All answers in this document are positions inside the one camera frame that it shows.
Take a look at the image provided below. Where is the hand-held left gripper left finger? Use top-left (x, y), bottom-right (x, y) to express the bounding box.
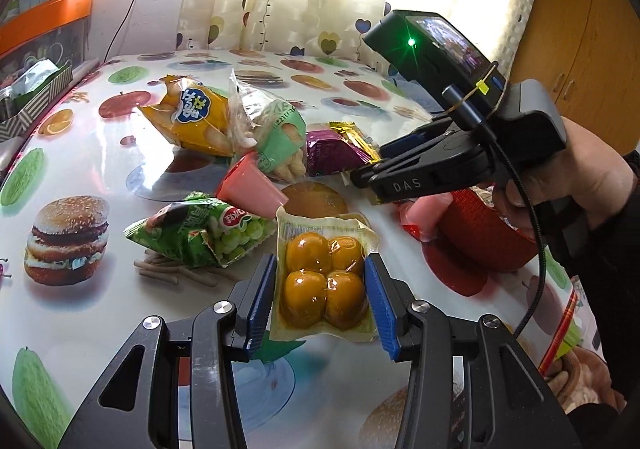
top-left (57, 254), bottom-right (278, 449)

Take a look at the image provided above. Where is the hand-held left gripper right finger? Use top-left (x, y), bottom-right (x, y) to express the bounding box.
top-left (364, 253), bottom-right (583, 449)

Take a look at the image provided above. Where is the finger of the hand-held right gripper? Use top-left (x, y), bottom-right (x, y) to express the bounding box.
top-left (350, 131), bottom-right (503, 206)
top-left (377, 120), bottom-right (463, 162)

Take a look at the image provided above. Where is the gold wrapper snack packet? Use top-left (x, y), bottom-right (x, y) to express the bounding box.
top-left (327, 121), bottom-right (383, 164)

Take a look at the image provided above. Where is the clear pack of yellow balls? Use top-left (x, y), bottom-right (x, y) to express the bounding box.
top-left (270, 206), bottom-right (382, 344)

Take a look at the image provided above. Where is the red basket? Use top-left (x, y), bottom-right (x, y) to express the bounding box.
top-left (400, 186), bottom-right (543, 275)

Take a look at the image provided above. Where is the green snack bag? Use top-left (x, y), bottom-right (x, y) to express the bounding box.
top-left (124, 191), bottom-right (278, 270)

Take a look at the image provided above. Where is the pink jelly cup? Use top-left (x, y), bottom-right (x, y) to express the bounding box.
top-left (215, 151), bottom-right (290, 217)
top-left (407, 193), bottom-right (456, 242)

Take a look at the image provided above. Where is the clear biscuit bag green label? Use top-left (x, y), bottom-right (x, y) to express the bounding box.
top-left (227, 69), bottom-right (308, 182)

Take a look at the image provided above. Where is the person's right forearm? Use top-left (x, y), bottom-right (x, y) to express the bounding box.
top-left (542, 149), bottom-right (640, 410)

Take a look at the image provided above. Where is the person's right hand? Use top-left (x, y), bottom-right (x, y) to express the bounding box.
top-left (491, 116), bottom-right (636, 231)

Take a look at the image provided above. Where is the purple snack packet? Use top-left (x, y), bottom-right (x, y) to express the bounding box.
top-left (305, 129), bottom-right (383, 177)

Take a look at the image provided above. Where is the wooden cabinet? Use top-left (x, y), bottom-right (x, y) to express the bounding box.
top-left (510, 0), bottom-right (640, 164)

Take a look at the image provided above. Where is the yellow chip bag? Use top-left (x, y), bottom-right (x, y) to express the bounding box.
top-left (137, 74), bottom-right (236, 160)

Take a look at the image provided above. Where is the food-print plastic tablecloth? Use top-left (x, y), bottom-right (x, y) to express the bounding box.
top-left (0, 46), bottom-right (601, 449)

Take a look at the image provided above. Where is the striped cardboard tray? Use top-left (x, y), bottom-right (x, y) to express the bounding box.
top-left (0, 61), bottom-right (73, 142)

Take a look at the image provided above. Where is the light blue packet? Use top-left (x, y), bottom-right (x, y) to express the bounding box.
top-left (10, 60), bottom-right (61, 100)

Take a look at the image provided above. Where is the orange-lid storage box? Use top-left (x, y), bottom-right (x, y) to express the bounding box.
top-left (0, 0), bottom-right (93, 74)

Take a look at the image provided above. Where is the black braided cable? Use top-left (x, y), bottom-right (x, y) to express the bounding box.
top-left (442, 84), bottom-right (548, 335)

